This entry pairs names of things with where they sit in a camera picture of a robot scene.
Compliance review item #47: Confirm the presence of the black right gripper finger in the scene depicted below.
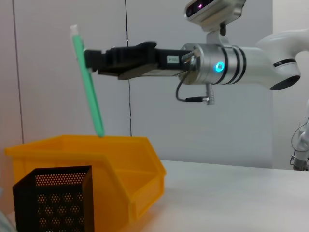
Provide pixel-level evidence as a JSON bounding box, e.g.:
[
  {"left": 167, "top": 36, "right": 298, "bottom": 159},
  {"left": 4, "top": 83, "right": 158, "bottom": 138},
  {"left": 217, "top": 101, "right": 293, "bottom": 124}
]
[
  {"left": 98, "top": 62, "right": 159, "bottom": 81},
  {"left": 84, "top": 41, "right": 159, "bottom": 71}
]

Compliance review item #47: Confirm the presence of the black mesh pen holder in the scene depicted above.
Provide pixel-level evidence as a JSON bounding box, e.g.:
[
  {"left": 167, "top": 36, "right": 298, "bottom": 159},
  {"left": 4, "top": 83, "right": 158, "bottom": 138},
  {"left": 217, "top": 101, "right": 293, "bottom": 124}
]
[{"left": 12, "top": 165, "right": 95, "bottom": 232}]

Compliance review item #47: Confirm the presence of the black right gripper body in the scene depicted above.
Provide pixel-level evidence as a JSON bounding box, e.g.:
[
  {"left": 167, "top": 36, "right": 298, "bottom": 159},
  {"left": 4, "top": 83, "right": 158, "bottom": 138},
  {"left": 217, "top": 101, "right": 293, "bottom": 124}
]
[{"left": 142, "top": 47, "right": 194, "bottom": 77}]

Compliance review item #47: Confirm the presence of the yellow plastic storage bin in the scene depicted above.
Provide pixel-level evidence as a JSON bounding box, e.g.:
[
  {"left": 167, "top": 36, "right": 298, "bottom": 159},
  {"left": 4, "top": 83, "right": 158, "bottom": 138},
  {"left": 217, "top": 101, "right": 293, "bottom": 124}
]
[{"left": 4, "top": 134, "right": 167, "bottom": 224}]

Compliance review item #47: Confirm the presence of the green utility knife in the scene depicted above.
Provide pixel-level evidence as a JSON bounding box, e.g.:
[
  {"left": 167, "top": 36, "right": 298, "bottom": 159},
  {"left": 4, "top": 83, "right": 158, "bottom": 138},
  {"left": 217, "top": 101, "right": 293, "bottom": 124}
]
[{"left": 70, "top": 24, "right": 106, "bottom": 139}]

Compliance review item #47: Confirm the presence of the grey right wrist cable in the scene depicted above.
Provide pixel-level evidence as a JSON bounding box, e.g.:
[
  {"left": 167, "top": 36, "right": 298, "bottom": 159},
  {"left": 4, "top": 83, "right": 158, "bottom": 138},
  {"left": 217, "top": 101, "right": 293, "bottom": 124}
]
[{"left": 175, "top": 49, "right": 217, "bottom": 105}]

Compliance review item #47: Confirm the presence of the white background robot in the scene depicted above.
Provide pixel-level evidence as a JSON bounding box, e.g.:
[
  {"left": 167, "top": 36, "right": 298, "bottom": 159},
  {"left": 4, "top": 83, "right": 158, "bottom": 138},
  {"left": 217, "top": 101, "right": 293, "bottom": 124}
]
[{"left": 289, "top": 98, "right": 309, "bottom": 171}]

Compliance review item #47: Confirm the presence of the thin black wall cable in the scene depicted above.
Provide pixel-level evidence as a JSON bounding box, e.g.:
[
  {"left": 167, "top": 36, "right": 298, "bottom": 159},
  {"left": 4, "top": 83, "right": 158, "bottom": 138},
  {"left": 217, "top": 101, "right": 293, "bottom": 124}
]
[{"left": 125, "top": 0, "right": 133, "bottom": 137}]

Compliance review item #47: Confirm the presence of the silver right camera bracket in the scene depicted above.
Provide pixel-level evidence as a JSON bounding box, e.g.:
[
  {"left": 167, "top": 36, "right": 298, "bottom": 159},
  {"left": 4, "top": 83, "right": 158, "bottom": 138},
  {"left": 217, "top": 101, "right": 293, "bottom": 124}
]
[{"left": 206, "top": 23, "right": 230, "bottom": 46}]

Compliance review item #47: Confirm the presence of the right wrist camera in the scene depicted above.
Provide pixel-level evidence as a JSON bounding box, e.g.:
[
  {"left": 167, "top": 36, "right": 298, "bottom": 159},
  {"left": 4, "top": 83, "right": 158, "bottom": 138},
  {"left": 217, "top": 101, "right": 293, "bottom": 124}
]
[{"left": 184, "top": 0, "right": 247, "bottom": 32}]

